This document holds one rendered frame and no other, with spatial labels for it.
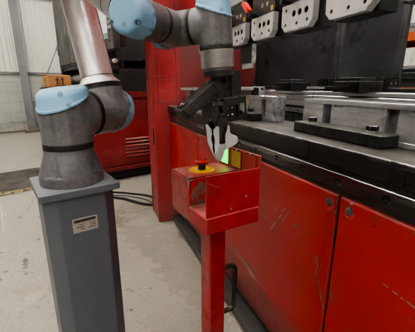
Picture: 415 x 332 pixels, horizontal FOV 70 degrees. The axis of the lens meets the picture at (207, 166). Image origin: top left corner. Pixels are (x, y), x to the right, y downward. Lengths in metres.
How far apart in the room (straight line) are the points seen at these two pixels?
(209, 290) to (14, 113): 7.28
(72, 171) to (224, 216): 0.37
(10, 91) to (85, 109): 7.12
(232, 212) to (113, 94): 0.44
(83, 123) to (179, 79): 1.44
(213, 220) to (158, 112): 1.47
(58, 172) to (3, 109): 7.14
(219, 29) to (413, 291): 0.62
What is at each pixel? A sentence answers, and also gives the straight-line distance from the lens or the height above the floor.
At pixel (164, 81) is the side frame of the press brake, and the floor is 1.04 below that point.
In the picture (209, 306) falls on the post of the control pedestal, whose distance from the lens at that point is 0.96.
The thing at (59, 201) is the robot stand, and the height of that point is 0.75.
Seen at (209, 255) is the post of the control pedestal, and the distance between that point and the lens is 0.86.
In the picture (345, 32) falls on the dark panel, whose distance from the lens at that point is 1.67.
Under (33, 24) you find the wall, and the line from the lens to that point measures 8.02.
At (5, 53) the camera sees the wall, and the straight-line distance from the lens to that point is 7.88.
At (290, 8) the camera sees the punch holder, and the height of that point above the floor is 1.24.
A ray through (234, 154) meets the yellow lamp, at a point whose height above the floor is 0.82.
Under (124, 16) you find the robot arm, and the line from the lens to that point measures 0.61.
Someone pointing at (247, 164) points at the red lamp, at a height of 0.81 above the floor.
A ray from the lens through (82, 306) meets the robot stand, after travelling 0.90.
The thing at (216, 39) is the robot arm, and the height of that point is 1.10.
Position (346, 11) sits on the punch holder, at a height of 1.18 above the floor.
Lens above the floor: 1.01
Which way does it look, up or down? 15 degrees down
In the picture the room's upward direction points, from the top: straight up
